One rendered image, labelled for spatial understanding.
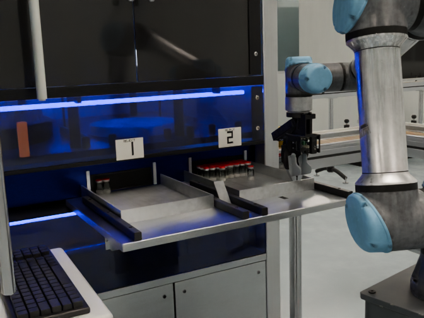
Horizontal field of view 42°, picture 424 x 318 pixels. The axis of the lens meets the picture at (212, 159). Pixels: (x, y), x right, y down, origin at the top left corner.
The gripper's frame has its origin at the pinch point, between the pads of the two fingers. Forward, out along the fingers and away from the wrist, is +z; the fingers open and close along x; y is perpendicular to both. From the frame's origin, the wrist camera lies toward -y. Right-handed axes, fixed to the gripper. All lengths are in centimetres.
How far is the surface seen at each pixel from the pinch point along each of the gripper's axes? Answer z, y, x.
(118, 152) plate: -10, -24, -44
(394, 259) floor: 91, -106, 159
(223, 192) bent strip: 0.3, -0.9, -23.8
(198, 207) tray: 2.6, 1.5, -32.7
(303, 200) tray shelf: 3.5, 10.0, -4.6
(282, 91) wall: 12, -485, 352
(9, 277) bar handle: 0, 30, -85
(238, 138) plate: -9.9, -24.4, -3.9
